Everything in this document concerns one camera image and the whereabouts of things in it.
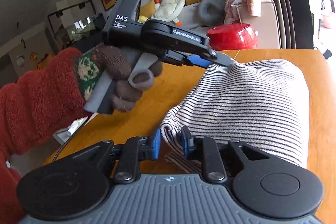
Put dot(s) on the yellow plush toy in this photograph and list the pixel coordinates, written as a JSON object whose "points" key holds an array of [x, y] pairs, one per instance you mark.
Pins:
{"points": [[142, 19]]}

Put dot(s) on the white goose plush toy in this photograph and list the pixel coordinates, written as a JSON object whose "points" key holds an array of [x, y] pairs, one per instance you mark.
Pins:
{"points": [[168, 10]]}

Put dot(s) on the red fleece left forearm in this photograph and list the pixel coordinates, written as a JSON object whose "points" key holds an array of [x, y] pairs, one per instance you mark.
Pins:
{"points": [[35, 107]]}

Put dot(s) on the brown knit gloved left hand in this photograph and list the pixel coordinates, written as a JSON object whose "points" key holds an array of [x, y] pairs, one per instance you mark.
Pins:
{"points": [[118, 78]]}

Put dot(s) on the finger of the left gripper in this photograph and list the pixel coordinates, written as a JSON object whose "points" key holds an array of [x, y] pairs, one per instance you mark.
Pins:
{"points": [[219, 58], [195, 60]]}

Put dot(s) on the grey neck pillow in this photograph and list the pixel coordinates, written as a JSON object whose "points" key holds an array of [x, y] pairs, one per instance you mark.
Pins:
{"points": [[211, 12]]}

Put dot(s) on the grey striped knit sweater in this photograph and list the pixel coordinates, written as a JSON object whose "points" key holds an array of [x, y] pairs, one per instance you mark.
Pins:
{"points": [[263, 103]]}

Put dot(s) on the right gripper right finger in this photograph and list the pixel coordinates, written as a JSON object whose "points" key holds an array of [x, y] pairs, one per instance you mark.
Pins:
{"points": [[206, 151]]}

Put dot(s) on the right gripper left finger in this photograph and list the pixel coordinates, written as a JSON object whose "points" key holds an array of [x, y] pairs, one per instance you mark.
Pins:
{"points": [[134, 151]]}

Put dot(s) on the red round stool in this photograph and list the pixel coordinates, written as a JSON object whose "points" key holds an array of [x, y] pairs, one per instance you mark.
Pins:
{"points": [[235, 36]]}

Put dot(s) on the grey covered sofa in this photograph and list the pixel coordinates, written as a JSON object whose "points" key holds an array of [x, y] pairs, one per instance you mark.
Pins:
{"points": [[265, 26]]}

